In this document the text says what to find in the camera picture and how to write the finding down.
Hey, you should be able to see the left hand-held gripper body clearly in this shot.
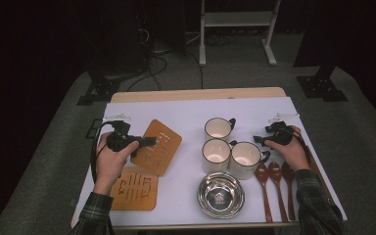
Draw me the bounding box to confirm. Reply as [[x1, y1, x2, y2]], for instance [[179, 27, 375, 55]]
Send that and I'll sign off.
[[103, 114, 142, 153]]

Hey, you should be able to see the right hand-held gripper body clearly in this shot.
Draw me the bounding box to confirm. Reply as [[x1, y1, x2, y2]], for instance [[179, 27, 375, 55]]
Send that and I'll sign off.
[[264, 112, 301, 147]]

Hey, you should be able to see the square wooden coaster cutout pattern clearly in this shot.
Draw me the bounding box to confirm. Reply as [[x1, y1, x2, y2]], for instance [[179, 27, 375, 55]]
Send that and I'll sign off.
[[110, 166, 160, 212], [130, 118, 183, 177]]

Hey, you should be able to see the bundle of brown chopsticks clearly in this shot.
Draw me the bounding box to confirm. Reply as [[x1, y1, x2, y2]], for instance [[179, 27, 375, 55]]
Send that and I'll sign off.
[[305, 145, 337, 210]]

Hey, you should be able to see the reddish brown wooden spoon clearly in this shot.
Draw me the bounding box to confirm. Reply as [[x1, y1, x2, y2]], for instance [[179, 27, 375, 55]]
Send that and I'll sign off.
[[281, 161, 298, 221], [267, 161, 289, 223], [254, 163, 273, 223]]

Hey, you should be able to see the cream ribbed mug black rim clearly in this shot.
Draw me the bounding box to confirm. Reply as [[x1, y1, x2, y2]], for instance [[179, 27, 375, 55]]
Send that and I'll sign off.
[[201, 138, 239, 175], [204, 117, 237, 142], [228, 140, 271, 181]]

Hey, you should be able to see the steel bowl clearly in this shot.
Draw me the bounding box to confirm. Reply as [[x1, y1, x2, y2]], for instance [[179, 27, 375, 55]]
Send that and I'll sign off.
[[196, 171, 246, 219]]

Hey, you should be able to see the person's right hand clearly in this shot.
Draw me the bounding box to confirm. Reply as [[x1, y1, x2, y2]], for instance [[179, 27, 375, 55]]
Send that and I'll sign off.
[[263, 125, 311, 172]]

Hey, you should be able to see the person's left hand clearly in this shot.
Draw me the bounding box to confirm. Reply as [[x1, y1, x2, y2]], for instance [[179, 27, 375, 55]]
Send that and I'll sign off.
[[92, 131, 141, 197]]

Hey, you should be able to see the white table mat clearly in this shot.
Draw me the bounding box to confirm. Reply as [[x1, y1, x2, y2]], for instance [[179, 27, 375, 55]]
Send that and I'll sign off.
[[70, 96, 349, 229]]

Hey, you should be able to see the black stand base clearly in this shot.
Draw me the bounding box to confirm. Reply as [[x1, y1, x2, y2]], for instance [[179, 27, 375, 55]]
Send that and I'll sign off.
[[76, 63, 121, 107], [295, 63, 350, 103]]

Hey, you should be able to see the white metal stand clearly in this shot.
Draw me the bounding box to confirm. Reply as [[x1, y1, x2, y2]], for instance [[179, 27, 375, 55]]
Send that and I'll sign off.
[[198, 0, 282, 68]]

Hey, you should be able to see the black floor frame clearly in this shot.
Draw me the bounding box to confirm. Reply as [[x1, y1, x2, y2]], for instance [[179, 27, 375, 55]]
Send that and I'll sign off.
[[85, 118, 103, 140]]

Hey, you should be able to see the black floor cable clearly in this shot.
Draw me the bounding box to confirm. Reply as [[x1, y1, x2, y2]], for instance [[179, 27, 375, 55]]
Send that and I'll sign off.
[[185, 50, 206, 90], [126, 55, 168, 92]]

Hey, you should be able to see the tangle of floor cables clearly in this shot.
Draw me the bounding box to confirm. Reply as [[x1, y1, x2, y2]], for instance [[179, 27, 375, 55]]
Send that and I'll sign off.
[[205, 31, 239, 47]]

